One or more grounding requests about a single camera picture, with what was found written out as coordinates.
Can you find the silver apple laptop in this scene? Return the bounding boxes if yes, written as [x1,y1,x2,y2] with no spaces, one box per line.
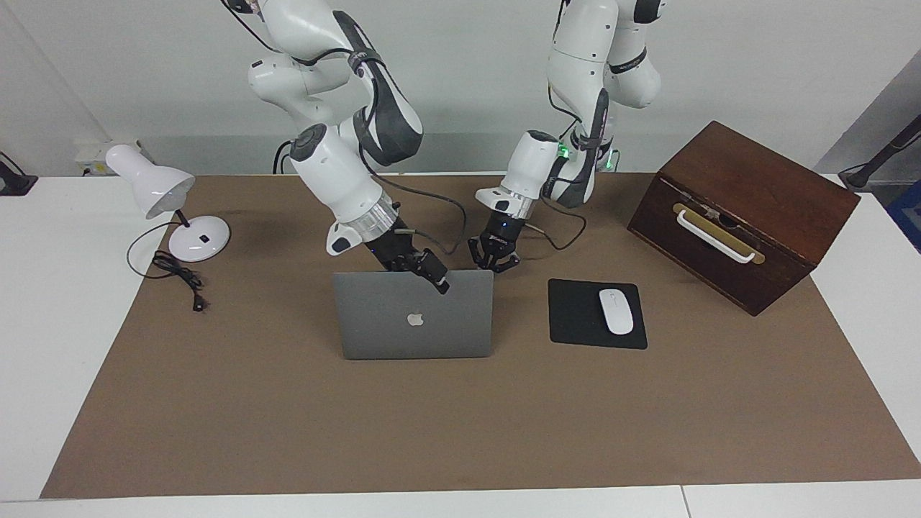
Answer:
[333,270,495,360]

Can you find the black mouse pad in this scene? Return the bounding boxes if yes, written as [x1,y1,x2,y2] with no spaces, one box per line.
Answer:
[548,278,648,350]

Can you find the white computer mouse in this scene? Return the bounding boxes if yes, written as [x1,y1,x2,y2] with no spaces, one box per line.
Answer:
[599,288,635,336]

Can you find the brown table mat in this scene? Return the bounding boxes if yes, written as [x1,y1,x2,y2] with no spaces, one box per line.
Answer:
[40,173,921,499]

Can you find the dark brown wooden box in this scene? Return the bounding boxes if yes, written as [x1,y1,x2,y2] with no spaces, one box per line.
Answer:
[627,120,861,317]

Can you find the white desk lamp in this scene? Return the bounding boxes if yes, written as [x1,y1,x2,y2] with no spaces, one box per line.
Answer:
[106,144,232,263]

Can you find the white power socket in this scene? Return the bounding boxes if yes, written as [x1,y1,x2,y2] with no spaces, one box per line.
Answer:
[74,139,145,177]

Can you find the black clamp base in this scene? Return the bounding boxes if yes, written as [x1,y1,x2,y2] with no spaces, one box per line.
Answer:
[0,153,38,196]

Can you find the black stand leg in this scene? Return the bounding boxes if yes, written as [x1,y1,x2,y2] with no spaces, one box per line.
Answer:
[838,115,921,189]

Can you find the blue crate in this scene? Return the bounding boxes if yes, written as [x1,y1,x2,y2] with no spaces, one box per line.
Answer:
[886,180,921,253]

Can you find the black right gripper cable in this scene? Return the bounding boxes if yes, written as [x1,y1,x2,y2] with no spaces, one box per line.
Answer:
[356,54,468,256]

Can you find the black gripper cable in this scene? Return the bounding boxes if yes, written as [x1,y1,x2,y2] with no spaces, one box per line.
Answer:
[356,54,468,256]
[525,86,589,252]

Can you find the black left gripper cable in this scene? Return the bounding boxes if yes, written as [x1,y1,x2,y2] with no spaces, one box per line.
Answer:
[525,86,589,252]

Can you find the black lamp power cable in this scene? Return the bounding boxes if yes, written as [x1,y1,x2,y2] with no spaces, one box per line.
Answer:
[127,222,207,313]

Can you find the white box handle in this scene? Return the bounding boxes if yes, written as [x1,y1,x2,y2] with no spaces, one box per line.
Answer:
[676,209,756,265]

